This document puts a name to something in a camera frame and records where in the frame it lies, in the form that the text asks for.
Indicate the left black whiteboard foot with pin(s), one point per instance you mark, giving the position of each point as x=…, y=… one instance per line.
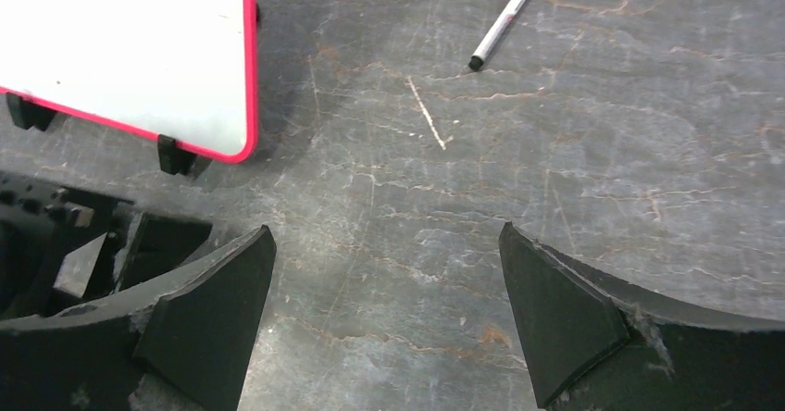
x=26, y=114

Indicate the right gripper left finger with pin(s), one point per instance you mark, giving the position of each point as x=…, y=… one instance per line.
x=194, y=327

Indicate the white whiteboard marker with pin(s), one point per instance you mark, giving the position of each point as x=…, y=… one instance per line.
x=482, y=52

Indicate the pink framed whiteboard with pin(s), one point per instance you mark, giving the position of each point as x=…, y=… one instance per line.
x=182, y=68

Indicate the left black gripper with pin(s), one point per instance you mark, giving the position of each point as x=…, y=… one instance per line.
x=63, y=246

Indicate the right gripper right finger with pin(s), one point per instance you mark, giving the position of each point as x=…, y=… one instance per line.
x=592, y=341

